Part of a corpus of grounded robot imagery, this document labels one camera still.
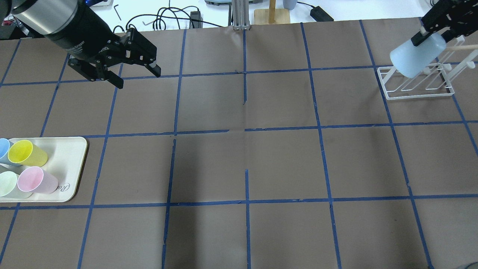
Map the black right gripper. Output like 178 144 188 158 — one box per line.
411 0 478 47

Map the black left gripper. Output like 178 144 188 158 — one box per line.
45 7 162 89

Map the light blue plastic cup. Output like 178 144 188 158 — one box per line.
389 33 447 78

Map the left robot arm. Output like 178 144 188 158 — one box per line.
1 0 161 89

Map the yellow plastic cup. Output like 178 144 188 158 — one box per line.
7 140 49 167

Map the blue plastic cup on tray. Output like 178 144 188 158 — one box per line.
0 138 15 166

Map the pink plastic cup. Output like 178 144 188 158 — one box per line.
17 166 59 194

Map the pale green plastic cup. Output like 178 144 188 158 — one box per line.
0 171 33 199

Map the cream serving tray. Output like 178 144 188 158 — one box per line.
0 136 89 203

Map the black power adapter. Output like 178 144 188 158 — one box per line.
310 6 334 22

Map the wooden mug tree stand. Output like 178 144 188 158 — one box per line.
252 0 291 25

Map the white wire cup rack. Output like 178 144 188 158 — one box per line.
377 36 477 101

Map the black cables bundle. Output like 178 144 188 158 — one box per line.
112 0 204 34

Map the aluminium frame post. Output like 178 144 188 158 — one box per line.
232 0 251 31

